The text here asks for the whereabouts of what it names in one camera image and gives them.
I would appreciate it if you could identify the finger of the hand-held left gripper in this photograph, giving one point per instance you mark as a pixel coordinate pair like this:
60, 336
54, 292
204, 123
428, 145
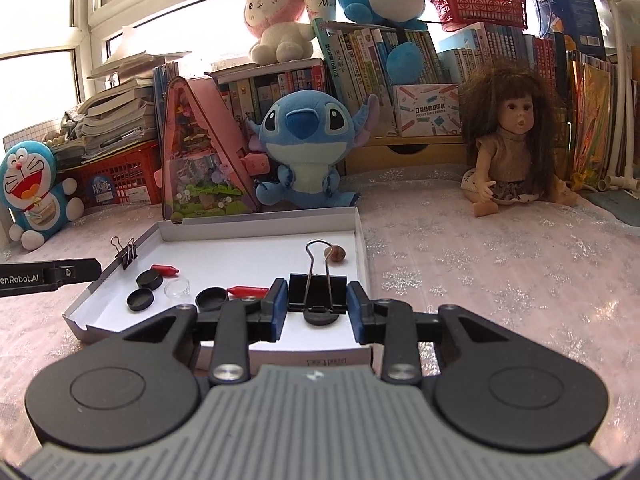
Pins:
80, 270

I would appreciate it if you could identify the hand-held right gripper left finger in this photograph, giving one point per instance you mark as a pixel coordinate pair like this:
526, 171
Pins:
278, 310

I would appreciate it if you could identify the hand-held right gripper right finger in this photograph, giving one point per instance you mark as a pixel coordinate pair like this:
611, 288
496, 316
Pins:
356, 312

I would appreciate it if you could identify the large black binder clip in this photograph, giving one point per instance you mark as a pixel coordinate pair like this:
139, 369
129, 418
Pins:
317, 292

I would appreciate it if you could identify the white shallow cardboard box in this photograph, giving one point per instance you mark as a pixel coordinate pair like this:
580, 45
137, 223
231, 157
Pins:
240, 255

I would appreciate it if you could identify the red pointed plastic piece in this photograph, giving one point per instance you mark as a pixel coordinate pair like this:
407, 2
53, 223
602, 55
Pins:
165, 270
247, 291

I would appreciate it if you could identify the black round lid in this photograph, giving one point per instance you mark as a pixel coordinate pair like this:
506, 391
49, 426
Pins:
211, 300
320, 319
141, 300

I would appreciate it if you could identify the small black binder clip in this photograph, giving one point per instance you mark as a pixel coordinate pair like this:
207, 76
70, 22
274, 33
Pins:
127, 256

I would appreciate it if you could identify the brown hazelnut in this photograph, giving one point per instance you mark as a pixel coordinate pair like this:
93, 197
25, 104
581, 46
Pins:
338, 254

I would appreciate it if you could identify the thick black round puck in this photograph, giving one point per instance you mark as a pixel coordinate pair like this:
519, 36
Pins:
150, 279

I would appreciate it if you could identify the blue cat plush toy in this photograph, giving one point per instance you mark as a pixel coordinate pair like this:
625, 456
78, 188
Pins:
30, 180

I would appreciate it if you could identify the clear plastic cap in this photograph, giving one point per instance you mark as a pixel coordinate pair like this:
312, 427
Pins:
177, 289

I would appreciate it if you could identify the red plastic crate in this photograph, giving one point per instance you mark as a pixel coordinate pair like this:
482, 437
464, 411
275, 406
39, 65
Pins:
125, 170

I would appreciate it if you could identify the pink snowflake lace tablecloth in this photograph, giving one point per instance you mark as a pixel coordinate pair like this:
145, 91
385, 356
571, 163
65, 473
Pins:
475, 270

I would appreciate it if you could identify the pink triangular miniature dollhouse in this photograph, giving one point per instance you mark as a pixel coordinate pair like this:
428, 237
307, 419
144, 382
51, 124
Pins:
200, 175

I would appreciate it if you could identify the stack of books and papers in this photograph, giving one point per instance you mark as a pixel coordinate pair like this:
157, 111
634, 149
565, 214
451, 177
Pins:
115, 115

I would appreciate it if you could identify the wooden drawer unit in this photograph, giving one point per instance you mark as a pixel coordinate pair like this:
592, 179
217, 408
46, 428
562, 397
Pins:
400, 152

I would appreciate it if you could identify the blue alien plush toy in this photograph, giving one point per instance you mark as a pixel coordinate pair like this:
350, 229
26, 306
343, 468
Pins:
305, 125

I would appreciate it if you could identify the row of blue booklets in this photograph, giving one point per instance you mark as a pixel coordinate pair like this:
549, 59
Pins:
165, 90

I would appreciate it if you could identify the white pencil-print carton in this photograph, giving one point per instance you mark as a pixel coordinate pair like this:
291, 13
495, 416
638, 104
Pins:
425, 110

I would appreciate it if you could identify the row of short books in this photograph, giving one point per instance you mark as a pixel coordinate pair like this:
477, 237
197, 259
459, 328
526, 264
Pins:
260, 90

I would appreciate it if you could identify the brown-haired baby doll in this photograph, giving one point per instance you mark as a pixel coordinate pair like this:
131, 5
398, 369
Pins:
515, 115

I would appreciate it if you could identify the row of tall books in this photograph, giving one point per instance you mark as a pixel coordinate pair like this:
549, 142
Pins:
360, 50

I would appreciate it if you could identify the grey blue cloth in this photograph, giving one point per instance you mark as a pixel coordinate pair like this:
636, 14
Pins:
620, 207

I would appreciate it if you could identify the pink white bunny plush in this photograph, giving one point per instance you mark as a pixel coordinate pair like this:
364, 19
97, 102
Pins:
275, 10

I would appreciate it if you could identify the row of colourful picture books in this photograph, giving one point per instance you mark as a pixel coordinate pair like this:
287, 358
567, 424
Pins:
592, 120

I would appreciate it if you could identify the row of blue-spined books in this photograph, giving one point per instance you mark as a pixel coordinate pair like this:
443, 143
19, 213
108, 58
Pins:
500, 42

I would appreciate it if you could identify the red plastic basket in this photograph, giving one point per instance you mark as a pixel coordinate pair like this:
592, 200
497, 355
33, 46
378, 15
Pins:
480, 7

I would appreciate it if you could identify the white pipe rack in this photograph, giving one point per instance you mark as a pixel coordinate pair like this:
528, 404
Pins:
622, 110

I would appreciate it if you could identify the dark blue carton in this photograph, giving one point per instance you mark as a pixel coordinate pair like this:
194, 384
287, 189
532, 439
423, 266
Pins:
570, 5

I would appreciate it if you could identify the white window frame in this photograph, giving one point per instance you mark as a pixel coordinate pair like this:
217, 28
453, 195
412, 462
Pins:
95, 25

